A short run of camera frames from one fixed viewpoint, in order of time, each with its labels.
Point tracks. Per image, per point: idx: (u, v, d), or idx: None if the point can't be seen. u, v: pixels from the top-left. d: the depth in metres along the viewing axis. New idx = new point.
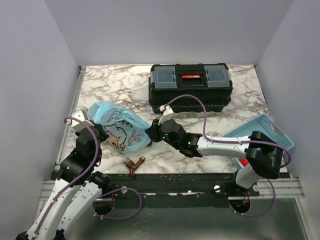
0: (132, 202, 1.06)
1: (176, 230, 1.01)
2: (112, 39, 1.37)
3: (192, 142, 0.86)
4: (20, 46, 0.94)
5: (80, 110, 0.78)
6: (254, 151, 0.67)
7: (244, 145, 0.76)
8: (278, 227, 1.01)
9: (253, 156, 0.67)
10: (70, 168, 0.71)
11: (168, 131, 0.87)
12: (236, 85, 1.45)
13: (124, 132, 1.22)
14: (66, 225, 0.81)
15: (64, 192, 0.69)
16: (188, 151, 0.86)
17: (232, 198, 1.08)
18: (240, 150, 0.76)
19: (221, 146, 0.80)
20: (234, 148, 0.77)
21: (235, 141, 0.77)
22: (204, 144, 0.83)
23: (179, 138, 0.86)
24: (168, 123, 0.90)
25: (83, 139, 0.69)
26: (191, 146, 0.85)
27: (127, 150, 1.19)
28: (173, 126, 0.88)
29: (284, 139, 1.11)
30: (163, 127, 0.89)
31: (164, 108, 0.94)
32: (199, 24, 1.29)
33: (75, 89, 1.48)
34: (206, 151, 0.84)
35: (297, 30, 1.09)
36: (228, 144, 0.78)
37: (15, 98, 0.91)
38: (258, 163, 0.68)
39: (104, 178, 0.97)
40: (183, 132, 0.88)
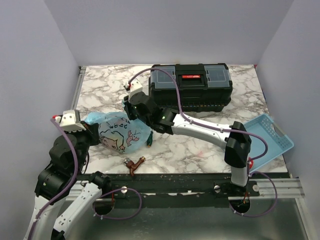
0: (132, 202, 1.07)
1: (176, 231, 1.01)
2: (112, 39, 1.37)
3: (166, 117, 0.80)
4: (20, 45, 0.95)
5: (71, 111, 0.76)
6: (233, 142, 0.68)
7: (225, 133, 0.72)
8: (278, 227, 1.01)
9: (232, 146, 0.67)
10: (47, 183, 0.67)
11: (137, 103, 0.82)
12: (236, 85, 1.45)
13: (120, 134, 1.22)
14: (66, 226, 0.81)
15: (46, 209, 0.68)
16: (159, 127, 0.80)
17: (232, 198, 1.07)
18: (220, 138, 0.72)
19: (200, 129, 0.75)
20: (214, 135, 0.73)
21: (215, 127, 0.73)
22: (181, 123, 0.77)
23: (149, 111, 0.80)
24: (137, 95, 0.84)
25: (57, 150, 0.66)
26: (165, 122, 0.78)
27: (128, 150, 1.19)
28: (141, 98, 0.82)
29: (285, 139, 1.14)
30: (132, 100, 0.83)
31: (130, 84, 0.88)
32: (200, 24, 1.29)
33: (76, 89, 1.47)
34: (182, 131, 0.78)
35: (297, 30, 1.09)
36: (208, 130, 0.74)
37: (15, 97, 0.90)
38: (232, 153, 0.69)
39: (104, 178, 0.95)
40: (153, 104, 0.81)
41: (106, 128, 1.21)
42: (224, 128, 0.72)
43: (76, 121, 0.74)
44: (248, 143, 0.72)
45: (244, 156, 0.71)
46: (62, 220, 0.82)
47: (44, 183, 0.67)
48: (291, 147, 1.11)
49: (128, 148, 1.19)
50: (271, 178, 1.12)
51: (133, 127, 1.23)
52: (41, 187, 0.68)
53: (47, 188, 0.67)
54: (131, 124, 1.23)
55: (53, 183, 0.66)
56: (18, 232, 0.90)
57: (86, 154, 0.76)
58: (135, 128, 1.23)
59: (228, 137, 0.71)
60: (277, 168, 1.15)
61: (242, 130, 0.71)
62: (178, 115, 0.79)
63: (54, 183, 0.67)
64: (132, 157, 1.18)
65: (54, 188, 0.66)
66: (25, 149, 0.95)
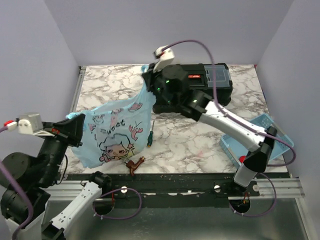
0: (132, 202, 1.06)
1: (176, 231, 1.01)
2: (112, 39, 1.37)
3: (197, 100, 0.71)
4: (20, 45, 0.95)
5: (23, 116, 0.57)
6: (267, 147, 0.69)
7: (260, 136, 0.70)
8: (278, 227, 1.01)
9: (265, 152, 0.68)
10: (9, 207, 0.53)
11: (170, 77, 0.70)
12: (236, 85, 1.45)
13: (122, 134, 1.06)
14: (67, 224, 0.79)
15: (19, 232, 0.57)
16: (187, 110, 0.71)
17: (233, 198, 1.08)
18: (252, 140, 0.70)
19: (233, 125, 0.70)
20: (247, 135, 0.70)
21: (250, 128, 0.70)
22: (214, 114, 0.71)
23: (181, 90, 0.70)
24: (171, 68, 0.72)
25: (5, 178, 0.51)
26: (195, 106, 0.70)
27: (136, 144, 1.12)
28: (177, 73, 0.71)
29: (285, 139, 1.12)
30: (165, 72, 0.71)
31: (162, 52, 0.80)
32: (200, 24, 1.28)
33: (76, 89, 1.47)
34: (210, 122, 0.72)
35: (297, 30, 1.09)
36: (242, 129, 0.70)
37: (15, 97, 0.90)
38: (260, 157, 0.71)
39: (105, 178, 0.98)
40: (187, 84, 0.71)
41: (104, 137, 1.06)
42: (260, 131, 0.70)
43: (33, 131, 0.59)
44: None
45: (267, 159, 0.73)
46: (62, 218, 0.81)
47: (6, 208, 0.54)
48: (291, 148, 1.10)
49: (135, 143, 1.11)
50: (272, 178, 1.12)
51: (132, 120, 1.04)
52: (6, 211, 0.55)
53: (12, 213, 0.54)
54: (129, 117, 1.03)
55: (14, 209, 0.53)
56: None
57: (54, 164, 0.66)
58: (135, 119, 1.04)
59: (262, 141, 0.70)
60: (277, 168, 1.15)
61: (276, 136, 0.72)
62: (211, 102, 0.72)
63: (17, 206, 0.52)
64: (132, 157, 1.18)
65: (17, 214, 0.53)
66: None
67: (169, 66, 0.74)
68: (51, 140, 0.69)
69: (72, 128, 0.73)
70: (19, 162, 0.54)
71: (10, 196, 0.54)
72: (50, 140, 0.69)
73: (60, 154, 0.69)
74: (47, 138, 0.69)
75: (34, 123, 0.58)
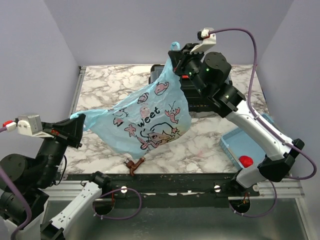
0: (132, 202, 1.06)
1: (176, 231, 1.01)
2: (112, 39, 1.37)
3: (228, 95, 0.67)
4: (20, 45, 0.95)
5: (24, 117, 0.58)
6: (292, 159, 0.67)
7: (286, 147, 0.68)
8: (279, 227, 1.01)
9: (289, 164, 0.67)
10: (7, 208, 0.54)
11: (212, 66, 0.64)
12: (236, 85, 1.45)
13: (161, 120, 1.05)
14: (66, 223, 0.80)
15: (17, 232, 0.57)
16: (216, 104, 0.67)
17: (232, 198, 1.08)
18: (278, 149, 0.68)
19: (262, 130, 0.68)
20: (274, 143, 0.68)
21: (278, 136, 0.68)
22: (245, 115, 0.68)
23: (218, 83, 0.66)
24: (215, 55, 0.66)
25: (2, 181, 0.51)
26: (227, 101, 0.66)
27: (181, 127, 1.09)
28: (221, 63, 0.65)
29: None
30: (208, 58, 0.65)
31: (208, 35, 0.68)
32: (200, 24, 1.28)
33: (76, 89, 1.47)
34: (239, 121, 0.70)
35: (297, 30, 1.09)
36: (270, 136, 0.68)
37: (15, 97, 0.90)
38: (281, 167, 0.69)
39: (105, 178, 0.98)
40: (226, 77, 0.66)
41: (143, 125, 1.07)
42: (287, 142, 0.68)
43: (32, 132, 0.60)
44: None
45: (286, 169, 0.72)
46: (62, 217, 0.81)
47: (4, 209, 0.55)
48: None
49: (177, 124, 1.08)
50: None
51: (171, 100, 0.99)
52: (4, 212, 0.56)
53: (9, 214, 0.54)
54: (162, 103, 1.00)
55: (14, 210, 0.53)
56: None
57: (54, 165, 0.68)
58: (169, 103, 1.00)
59: (288, 152, 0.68)
60: None
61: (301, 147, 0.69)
62: (243, 101, 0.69)
63: (14, 208, 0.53)
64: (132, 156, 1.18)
65: (17, 216, 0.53)
66: None
67: (212, 52, 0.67)
68: (50, 140, 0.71)
69: (72, 128, 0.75)
70: (16, 164, 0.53)
71: (8, 197, 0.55)
72: (50, 140, 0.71)
73: (59, 155, 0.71)
74: (47, 139, 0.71)
75: (34, 124, 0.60)
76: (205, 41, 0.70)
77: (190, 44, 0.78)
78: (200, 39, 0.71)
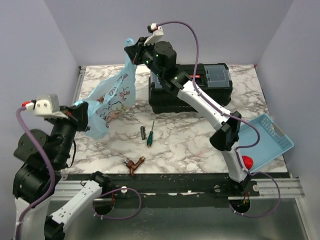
0: (132, 202, 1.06)
1: (176, 230, 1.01)
2: (112, 39, 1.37)
3: (178, 77, 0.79)
4: (21, 46, 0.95)
5: (45, 96, 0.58)
6: (227, 127, 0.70)
7: (225, 117, 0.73)
8: (278, 227, 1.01)
9: (224, 130, 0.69)
10: (23, 184, 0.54)
11: (160, 53, 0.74)
12: (236, 85, 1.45)
13: (114, 101, 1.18)
14: (66, 219, 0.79)
15: (28, 213, 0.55)
16: (167, 85, 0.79)
17: (233, 198, 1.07)
18: (217, 120, 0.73)
19: (203, 103, 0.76)
20: (214, 115, 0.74)
21: (217, 108, 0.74)
22: (190, 92, 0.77)
23: (167, 67, 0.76)
24: (163, 44, 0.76)
25: (25, 150, 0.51)
26: (175, 82, 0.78)
27: (128, 102, 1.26)
28: (167, 50, 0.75)
29: (284, 139, 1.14)
30: (156, 47, 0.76)
31: (156, 27, 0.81)
32: (200, 23, 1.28)
33: (76, 89, 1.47)
34: (186, 98, 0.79)
35: (297, 30, 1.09)
36: (210, 108, 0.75)
37: (15, 97, 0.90)
38: (220, 136, 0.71)
39: (105, 178, 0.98)
40: (174, 61, 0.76)
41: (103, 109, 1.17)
42: (225, 113, 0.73)
43: (52, 111, 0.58)
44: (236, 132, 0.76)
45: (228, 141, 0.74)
46: (62, 213, 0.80)
47: (18, 186, 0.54)
48: (291, 147, 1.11)
49: (123, 102, 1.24)
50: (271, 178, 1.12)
51: (125, 84, 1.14)
52: (17, 189, 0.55)
53: (25, 190, 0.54)
54: (118, 87, 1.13)
55: (30, 186, 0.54)
56: None
57: (68, 146, 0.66)
58: (122, 86, 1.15)
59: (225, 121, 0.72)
60: (277, 168, 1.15)
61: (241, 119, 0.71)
62: (190, 81, 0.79)
63: (32, 183, 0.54)
64: (132, 156, 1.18)
65: (32, 191, 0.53)
66: None
67: (161, 42, 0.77)
68: (60, 122, 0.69)
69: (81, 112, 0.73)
70: (38, 136, 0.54)
71: (24, 174, 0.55)
72: (59, 123, 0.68)
73: (70, 137, 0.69)
74: (57, 120, 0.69)
75: (54, 103, 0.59)
76: (155, 33, 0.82)
77: (142, 38, 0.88)
78: (151, 31, 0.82)
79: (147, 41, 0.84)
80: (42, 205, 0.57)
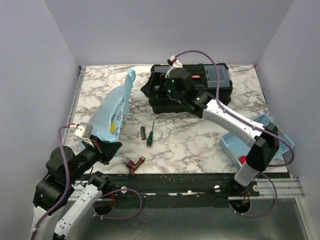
0: (132, 203, 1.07)
1: (176, 231, 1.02)
2: (111, 39, 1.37)
3: (200, 98, 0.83)
4: (20, 45, 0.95)
5: (85, 124, 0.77)
6: (262, 141, 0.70)
7: (257, 131, 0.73)
8: (278, 227, 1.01)
9: (259, 145, 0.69)
10: (44, 194, 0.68)
11: (175, 77, 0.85)
12: (236, 85, 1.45)
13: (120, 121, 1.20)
14: (67, 230, 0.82)
15: (44, 219, 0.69)
16: (191, 107, 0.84)
17: (232, 198, 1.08)
18: (249, 135, 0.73)
19: (231, 120, 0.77)
20: (244, 130, 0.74)
21: (249, 123, 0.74)
22: (214, 110, 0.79)
23: (185, 88, 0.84)
24: (176, 70, 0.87)
25: (53, 164, 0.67)
26: (198, 103, 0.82)
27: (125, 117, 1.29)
28: (182, 73, 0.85)
29: (285, 139, 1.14)
30: (171, 73, 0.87)
31: (174, 59, 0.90)
32: (200, 23, 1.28)
33: (76, 89, 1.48)
34: (211, 116, 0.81)
35: (297, 30, 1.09)
36: (240, 124, 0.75)
37: (16, 97, 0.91)
38: (258, 151, 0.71)
39: (104, 179, 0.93)
40: (191, 83, 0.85)
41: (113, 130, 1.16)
42: (257, 126, 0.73)
43: (83, 135, 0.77)
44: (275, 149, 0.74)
45: (267, 157, 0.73)
46: (62, 224, 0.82)
47: (40, 195, 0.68)
48: (291, 148, 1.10)
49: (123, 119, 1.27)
50: (271, 178, 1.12)
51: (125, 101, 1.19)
52: (38, 198, 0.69)
53: (44, 199, 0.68)
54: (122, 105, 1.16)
55: (49, 195, 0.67)
56: (17, 233, 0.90)
57: (85, 169, 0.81)
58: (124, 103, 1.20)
59: (259, 135, 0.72)
60: (277, 168, 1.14)
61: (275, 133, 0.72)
62: (213, 101, 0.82)
63: (51, 194, 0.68)
64: (132, 156, 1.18)
65: (51, 200, 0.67)
66: (25, 150, 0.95)
67: (175, 68, 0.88)
68: (90, 149, 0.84)
69: (109, 148, 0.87)
70: (66, 152, 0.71)
71: (44, 186, 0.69)
72: (89, 149, 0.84)
73: (90, 162, 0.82)
74: (89, 146, 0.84)
75: (87, 130, 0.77)
76: (173, 64, 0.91)
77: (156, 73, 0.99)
78: (170, 63, 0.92)
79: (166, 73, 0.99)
80: (56, 213, 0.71)
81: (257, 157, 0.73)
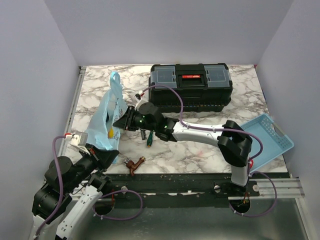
0: (133, 203, 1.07)
1: (176, 231, 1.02)
2: (112, 39, 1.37)
3: (168, 126, 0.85)
4: (20, 45, 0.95)
5: (80, 133, 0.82)
6: (226, 139, 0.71)
7: (218, 132, 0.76)
8: (278, 227, 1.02)
9: (225, 144, 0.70)
10: (42, 204, 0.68)
11: (145, 113, 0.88)
12: (236, 85, 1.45)
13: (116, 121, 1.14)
14: (69, 232, 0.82)
15: (43, 228, 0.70)
16: (163, 135, 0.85)
17: (232, 198, 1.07)
18: (213, 138, 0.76)
19: (196, 133, 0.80)
20: (208, 136, 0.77)
21: (209, 128, 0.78)
22: (180, 129, 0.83)
23: (156, 121, 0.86)
24: (145, 105, 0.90)
25: (52, 174, 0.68)
26: (167, 130, 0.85)
27: None
28: (150, 109, 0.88)
29: (285, 139, 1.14)
30: (140, 109, 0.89)
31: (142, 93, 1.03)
32: (200, 23, 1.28)
33: (76, 89, 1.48)
34: (182, 137, 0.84)
35: (297, 30, 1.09)
36: (202, 131, 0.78)
37: (15, 97, 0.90)
38: (229, 151, 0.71)
39: (104, 179, 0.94)
40: (160, 115, 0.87)
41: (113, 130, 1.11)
42: (216, 128, 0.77)
43: (78, 144, 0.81)
44: (244, 142, 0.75)
45: (242, 153, 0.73)
46: (64, 226, 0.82)
47: (38, 205, 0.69)
48: (291, 148, 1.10)
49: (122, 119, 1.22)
50: (272, 178, 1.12)
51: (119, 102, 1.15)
52: (37, 207, 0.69)
53: (42, 209, 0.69)
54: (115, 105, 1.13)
55: (47, 205, 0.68)
56: (17, 232, 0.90)
57: (83, 178, 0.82)
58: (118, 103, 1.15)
59: (220, 135, 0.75)
60: (277, 168, 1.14)
61: (236, 128, 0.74)
62: (178, 122, 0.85)
63: (49, 203, 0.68)
64: (132, 156, 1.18)
65: (48, 209, 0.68)
66: (25, 150, 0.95)
67: (143, 103, 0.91)
68: (86, 157, 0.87)
69: (106, 156, 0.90)
70: (65, 162, 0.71)
71: (42, 195, 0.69)
72: (85, 158, 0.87)
73: (88, 171, 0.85)
74: (84, 155, 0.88)
75: (83, 139, 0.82)
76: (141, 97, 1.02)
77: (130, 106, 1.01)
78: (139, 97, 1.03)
79: (136, 106, 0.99)
80: (54, 222, 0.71)
81: (235, 158, 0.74)
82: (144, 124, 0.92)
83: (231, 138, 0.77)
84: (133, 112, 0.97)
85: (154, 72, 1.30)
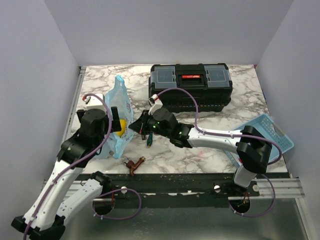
0: (132, 203, 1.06)
1: (176, 231, 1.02)
2: (112, 39, 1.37)
3: (183, 132, 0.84)
4: (20, 46, 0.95)
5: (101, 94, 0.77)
6: (245, 145, 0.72)
7: (236, 138, 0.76)
8: (278, 227, 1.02)
9: (244, 150, 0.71)
10: (71, 149, 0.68)
11: (160, 119, 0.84)
12: (236, 85, 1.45)
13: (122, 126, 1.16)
14: (68, 212, 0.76)
15: (64, 174, 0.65)
16: (178, 141, 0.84)
17: (233, 198, 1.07)
18: (231, 144, 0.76)
19: (214, 139, 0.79)
20: (225, 142, 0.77)
21: (227, 134, 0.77)
22: (196, 135, 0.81)
23: (171, 127, 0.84)
24: (159, 111, 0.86)
25: (89, 118, 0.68)
26: (182, 136, 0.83)
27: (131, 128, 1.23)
28: (165, 114, 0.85)
29: (285, 139, 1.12)
30: (155, 114, 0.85)
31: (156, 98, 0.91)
32: (200, 23, 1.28)
33: (76, 89, 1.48)
34: (199, 143, 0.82)
35: (297, 30, 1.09)
36: (219, 136, 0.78)
37: (15, 97, 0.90)
38: (248, 157, 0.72)
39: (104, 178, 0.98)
40: (175, 121, 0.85)
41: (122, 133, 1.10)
42: (234, 134, 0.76)
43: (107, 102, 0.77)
44: (264, 148, 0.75)
45: (262, 159, 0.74)
46: (63, 207, 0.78)
47: (66, 149, 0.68)
48: (291, 147, 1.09)
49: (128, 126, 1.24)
50: (271, 178, 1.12)
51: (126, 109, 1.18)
52: (64, 152, 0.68)
53: (70, 154, 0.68)
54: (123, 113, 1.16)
55: (75, 152, 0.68)
56: (17, 233, 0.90)
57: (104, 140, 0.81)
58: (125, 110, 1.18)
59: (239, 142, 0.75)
60: (277, 168, 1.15)
61: (254, 133, 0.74)
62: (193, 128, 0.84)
63: (78, 150, 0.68)
64: (132, 156, 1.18)
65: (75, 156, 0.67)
66: (25, 150, 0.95)
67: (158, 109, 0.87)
68: None
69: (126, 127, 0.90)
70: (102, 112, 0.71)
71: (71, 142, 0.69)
72: None
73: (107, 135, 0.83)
74: None
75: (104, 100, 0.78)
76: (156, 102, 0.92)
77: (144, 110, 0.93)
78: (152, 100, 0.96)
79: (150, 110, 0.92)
80: (77, 171, 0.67)
81: (253, 164, 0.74)
82: (158, 130, 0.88)
83: (250, 143, 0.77)
84: (148, 116, 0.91)
85: (153, 71, 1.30)
